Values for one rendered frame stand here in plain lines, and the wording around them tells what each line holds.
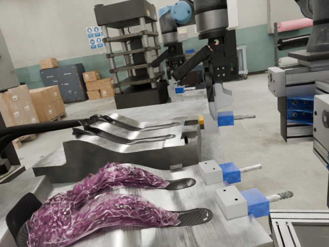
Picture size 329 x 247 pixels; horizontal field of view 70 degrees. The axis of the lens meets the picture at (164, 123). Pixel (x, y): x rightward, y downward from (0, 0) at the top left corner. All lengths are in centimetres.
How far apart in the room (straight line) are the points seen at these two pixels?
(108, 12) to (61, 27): 365
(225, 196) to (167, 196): 12
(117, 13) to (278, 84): 401
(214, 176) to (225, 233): 14
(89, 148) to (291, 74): 70
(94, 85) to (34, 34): 248
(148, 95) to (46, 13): 483
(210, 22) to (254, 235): 43
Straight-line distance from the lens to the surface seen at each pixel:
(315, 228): 142
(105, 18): 476
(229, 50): 60
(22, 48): 905
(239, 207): 42
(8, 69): 136
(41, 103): 518
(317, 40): 97
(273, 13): 697
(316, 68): 95
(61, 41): 826
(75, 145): 71
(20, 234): 52
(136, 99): 471
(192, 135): 70
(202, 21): 58
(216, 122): 62
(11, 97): 444
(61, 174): 78
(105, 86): 736
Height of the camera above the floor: 113
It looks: 17 degrees down
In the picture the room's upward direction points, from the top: 10 degrees counter-clockwise
